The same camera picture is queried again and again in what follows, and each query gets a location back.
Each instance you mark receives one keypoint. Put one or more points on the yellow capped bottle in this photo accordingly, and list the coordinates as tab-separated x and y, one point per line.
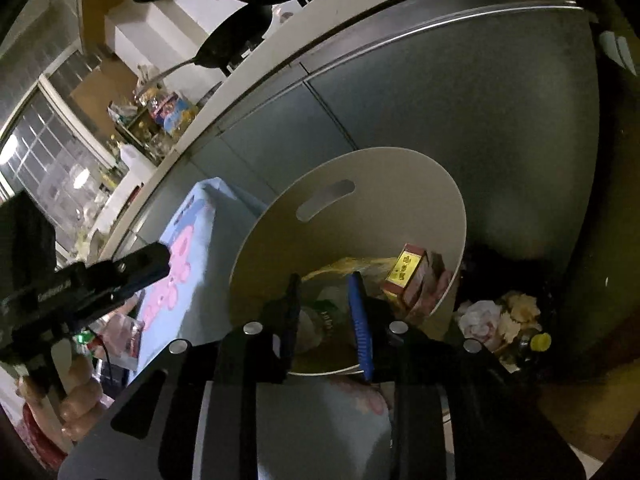
529	344

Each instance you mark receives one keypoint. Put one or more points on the black frying pan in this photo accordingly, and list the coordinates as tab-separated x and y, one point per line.
241	32

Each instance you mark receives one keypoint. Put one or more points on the red yellow cardboard box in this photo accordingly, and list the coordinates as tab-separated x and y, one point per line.
417	281

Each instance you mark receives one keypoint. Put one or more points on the beige round trash bin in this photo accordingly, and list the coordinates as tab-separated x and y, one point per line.
366	204

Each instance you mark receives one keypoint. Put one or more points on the white plastic bottle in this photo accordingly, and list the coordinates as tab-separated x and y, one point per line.
134	159

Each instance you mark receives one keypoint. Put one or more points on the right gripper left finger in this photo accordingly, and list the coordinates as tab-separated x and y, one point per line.
263	350

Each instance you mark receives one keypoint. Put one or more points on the blue pig cartoon tablecloth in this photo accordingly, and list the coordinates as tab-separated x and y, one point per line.
308	428

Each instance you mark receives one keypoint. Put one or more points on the crumpled tissue on floor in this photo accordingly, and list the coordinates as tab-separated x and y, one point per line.
498	323

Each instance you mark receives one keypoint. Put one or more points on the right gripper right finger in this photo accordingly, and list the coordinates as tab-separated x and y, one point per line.
380	337

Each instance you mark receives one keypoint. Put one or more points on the blue snack bag on counter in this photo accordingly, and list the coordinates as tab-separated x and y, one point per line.
174	114

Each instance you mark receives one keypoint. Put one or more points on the person's left hand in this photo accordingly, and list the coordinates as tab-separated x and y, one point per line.
76	414

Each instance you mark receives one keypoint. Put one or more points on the yellow plastic wrapper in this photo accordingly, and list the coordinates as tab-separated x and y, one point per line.
376	268

